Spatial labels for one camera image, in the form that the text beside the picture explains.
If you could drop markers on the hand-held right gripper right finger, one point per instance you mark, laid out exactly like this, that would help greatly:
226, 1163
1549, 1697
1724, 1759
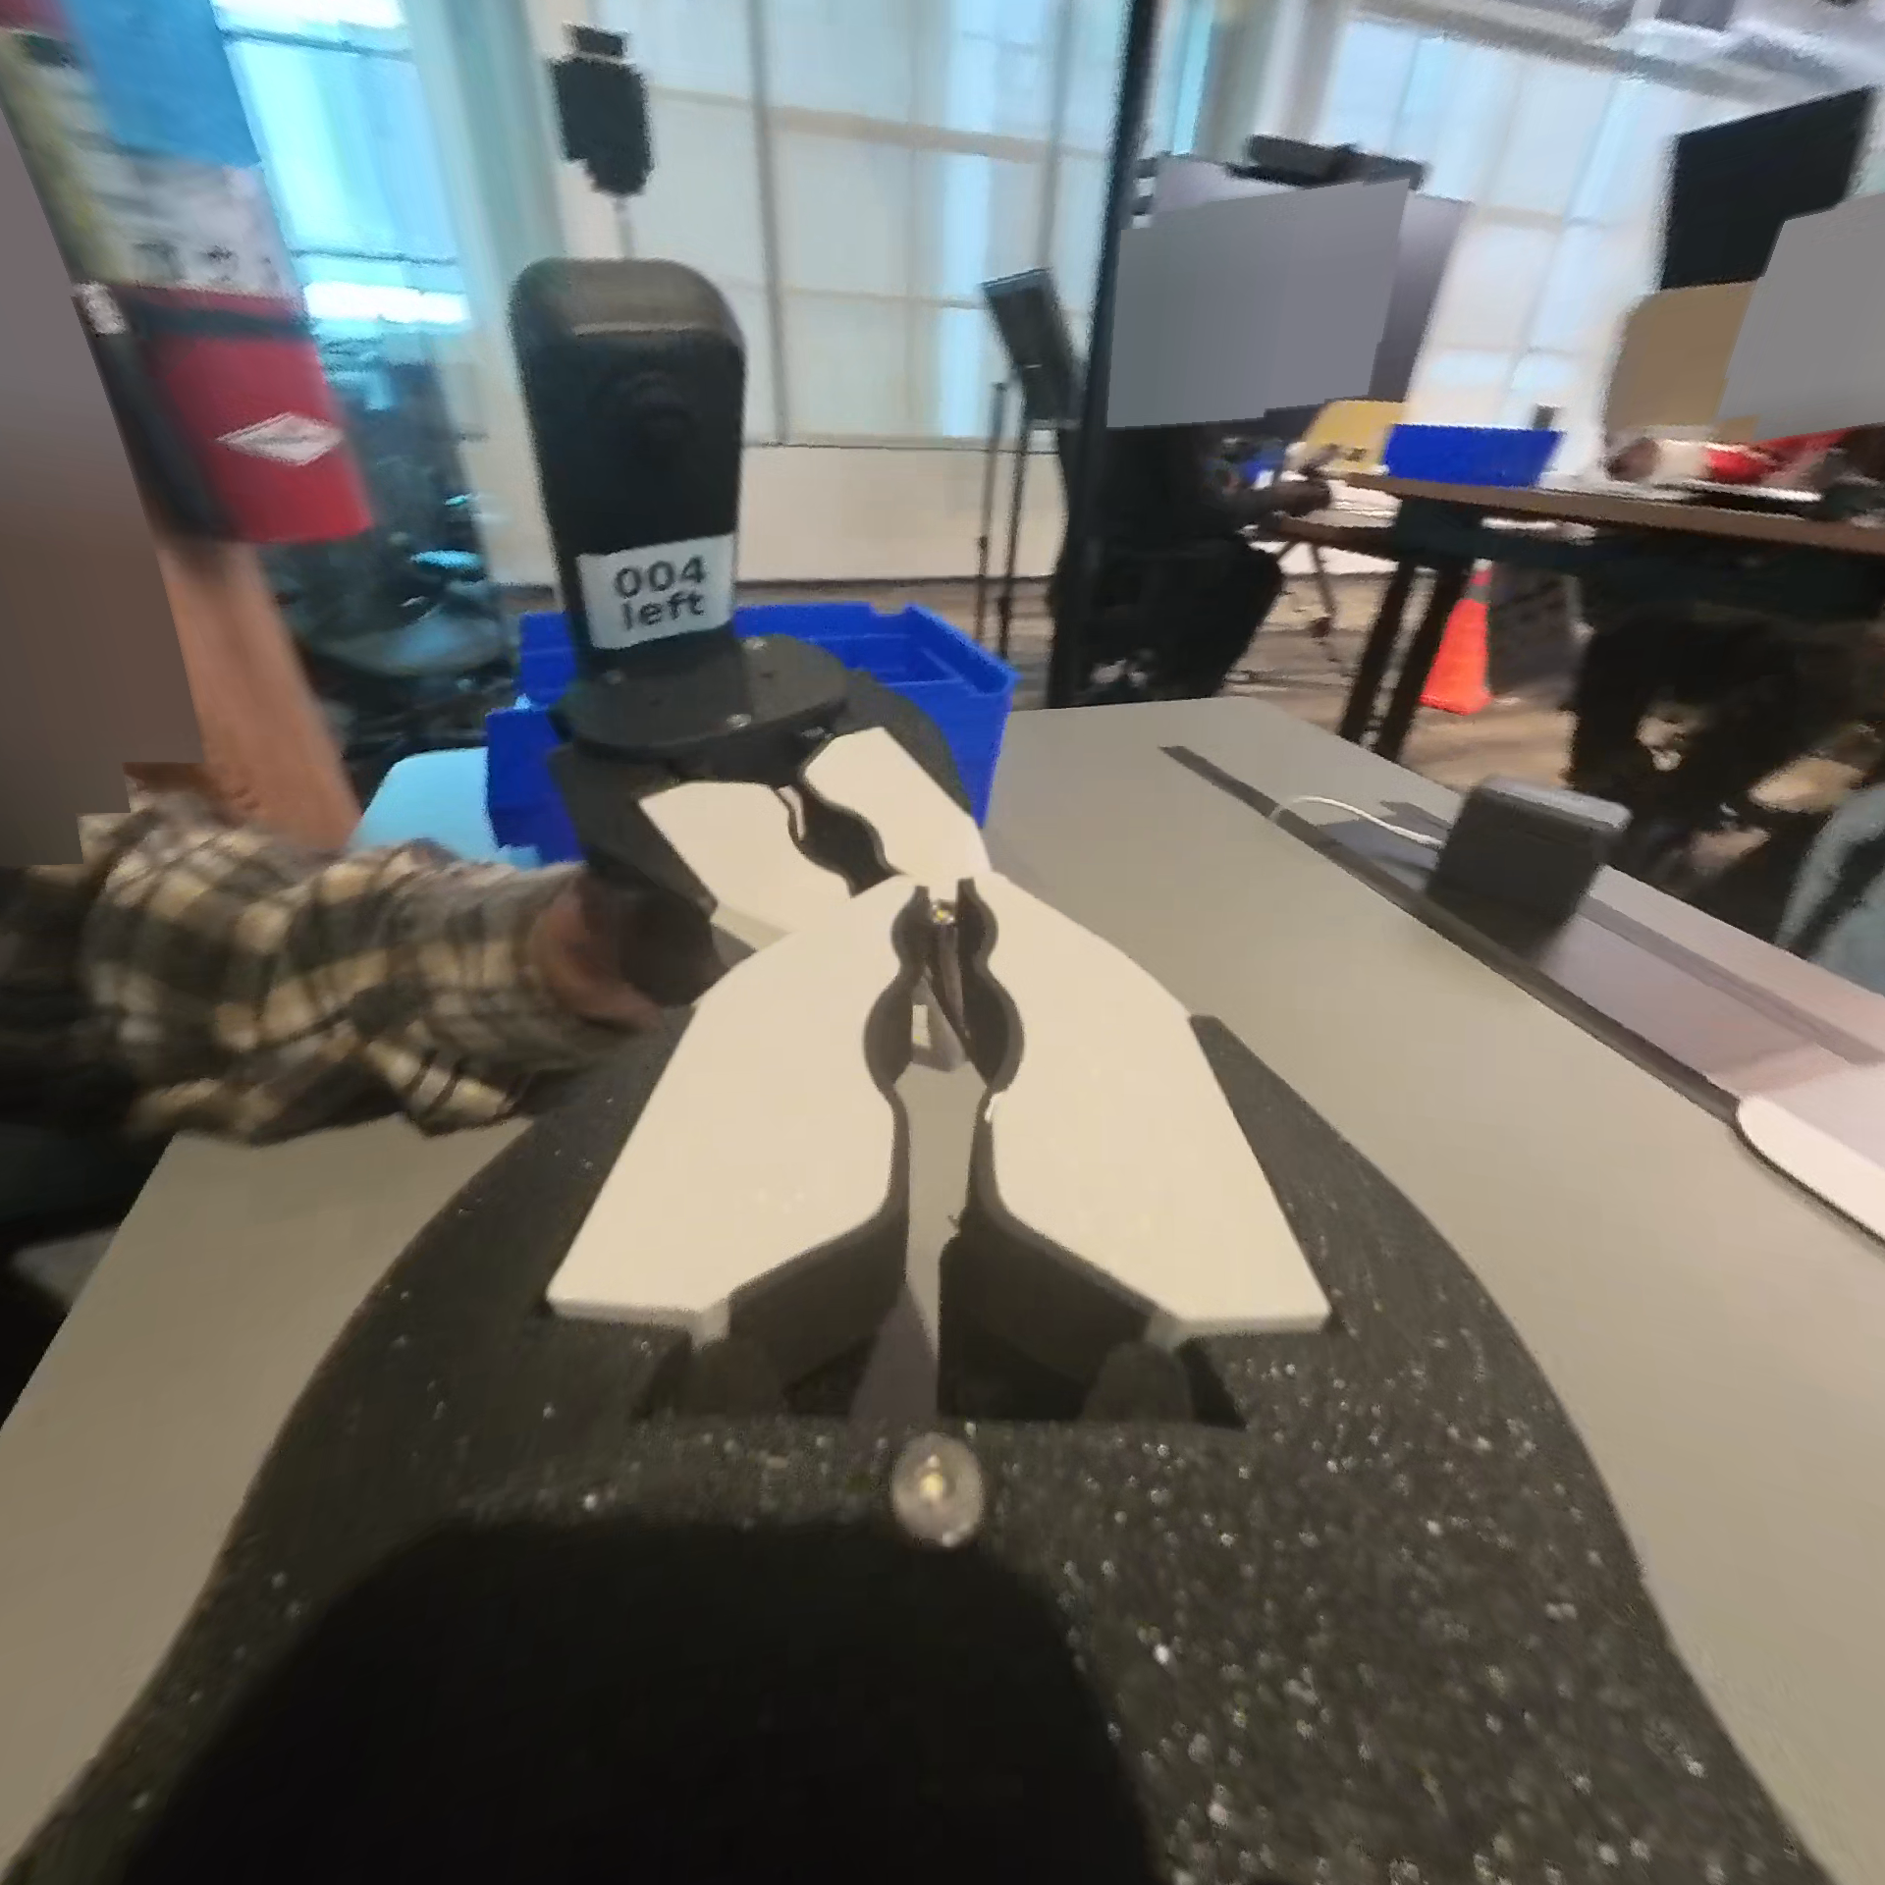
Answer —
1147, 1176

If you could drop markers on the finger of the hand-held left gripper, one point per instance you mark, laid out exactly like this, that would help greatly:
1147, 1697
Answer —
738, 856
908, 804

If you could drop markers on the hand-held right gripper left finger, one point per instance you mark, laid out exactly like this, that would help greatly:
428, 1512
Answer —
738, 1163

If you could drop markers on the silver steel bolt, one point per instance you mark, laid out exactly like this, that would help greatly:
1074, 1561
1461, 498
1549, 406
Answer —
947, 979

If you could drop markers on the person's left hand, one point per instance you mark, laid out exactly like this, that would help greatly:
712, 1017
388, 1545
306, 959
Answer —
588, 959

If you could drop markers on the blue plastic bin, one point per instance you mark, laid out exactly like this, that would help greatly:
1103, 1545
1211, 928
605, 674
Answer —
908, 669
1469, 456

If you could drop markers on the black studio light panel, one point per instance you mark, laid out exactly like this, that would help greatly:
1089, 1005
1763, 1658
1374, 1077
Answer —
605, 121

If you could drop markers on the black office chair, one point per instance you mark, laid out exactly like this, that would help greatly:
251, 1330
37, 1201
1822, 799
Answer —
414, 633

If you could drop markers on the red fire extinguisher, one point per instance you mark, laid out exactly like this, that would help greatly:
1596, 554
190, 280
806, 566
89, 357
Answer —
267, 432

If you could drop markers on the black music stand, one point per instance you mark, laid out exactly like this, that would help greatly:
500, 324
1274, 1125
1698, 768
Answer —
1028, 345

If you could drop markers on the black metal pole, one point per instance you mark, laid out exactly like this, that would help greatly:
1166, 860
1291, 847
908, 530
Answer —
1104, 366

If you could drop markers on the dark grey power adapter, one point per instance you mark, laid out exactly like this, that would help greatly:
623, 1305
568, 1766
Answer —
1524, 856

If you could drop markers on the orange traffic cone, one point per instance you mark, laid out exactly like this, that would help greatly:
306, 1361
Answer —
1455, 669

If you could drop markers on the wooden pillar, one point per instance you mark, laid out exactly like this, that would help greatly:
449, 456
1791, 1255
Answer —
89, 588

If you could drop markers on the tan cardboard box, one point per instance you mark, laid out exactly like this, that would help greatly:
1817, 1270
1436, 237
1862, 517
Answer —
1350, 436

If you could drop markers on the blue inspection tag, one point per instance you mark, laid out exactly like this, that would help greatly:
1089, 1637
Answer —
160, 73

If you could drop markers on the white floor sign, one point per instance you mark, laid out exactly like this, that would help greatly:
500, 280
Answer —
1530, 624

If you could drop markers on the black computer monitor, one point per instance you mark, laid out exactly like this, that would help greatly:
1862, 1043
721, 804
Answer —
1436, 297

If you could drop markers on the black webcam bar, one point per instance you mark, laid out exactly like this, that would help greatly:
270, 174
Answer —
1325, 152

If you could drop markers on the wooden desk black legs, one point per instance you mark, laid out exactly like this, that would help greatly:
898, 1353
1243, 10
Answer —
1617, 507

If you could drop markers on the beige cardboard panel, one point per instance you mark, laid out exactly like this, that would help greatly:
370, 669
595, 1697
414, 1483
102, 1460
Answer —
1662, 366

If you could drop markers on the black flat screen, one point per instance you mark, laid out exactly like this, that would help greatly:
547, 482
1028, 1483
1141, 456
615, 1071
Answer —
1766, 164

